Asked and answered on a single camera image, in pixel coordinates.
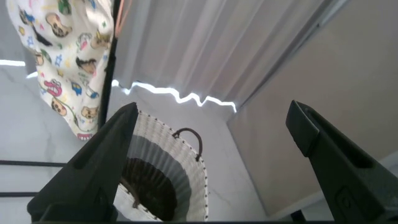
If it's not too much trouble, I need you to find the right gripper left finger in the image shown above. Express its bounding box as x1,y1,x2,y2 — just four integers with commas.
27,101,139,222

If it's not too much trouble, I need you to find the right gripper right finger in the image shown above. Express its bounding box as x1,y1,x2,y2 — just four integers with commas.
285,100,398,222

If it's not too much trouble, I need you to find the cream printed garment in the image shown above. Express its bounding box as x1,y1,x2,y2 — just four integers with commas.
5,0,114,141

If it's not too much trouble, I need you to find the pink clothes hanger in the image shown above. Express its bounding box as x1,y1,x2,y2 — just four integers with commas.
114,0,133,39

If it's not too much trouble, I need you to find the white laundry basket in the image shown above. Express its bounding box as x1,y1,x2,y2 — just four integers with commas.
113,110,210,222

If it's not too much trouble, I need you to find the black clothes rack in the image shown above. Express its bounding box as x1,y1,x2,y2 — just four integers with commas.
0,0,123,198

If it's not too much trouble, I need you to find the white curtain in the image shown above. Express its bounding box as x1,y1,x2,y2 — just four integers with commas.
0,0,346,114

